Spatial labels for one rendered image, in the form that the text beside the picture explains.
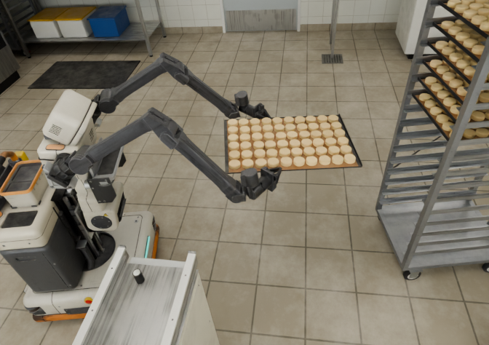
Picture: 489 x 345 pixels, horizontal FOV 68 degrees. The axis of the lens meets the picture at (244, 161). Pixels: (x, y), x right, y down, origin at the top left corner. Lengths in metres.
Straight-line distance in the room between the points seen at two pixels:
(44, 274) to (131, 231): 0.55
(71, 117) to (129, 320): 0.82
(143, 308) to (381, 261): 1.60
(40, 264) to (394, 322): 1.91
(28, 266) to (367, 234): 2.03
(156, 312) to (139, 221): 1.12
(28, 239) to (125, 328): 0.76
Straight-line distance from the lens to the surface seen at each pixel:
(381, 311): 2.38
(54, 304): 2.39
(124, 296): 1.51
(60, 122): 1.65
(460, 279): 2.64
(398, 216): 2.62
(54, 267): 2.14
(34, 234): 1.95
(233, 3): 5.44
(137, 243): 2.36
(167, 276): 1.50
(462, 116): 1.65
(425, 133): 2.27
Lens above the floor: 2.08
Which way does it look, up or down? 42 degrees down
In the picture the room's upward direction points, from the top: 6 degrees counter-clockwise
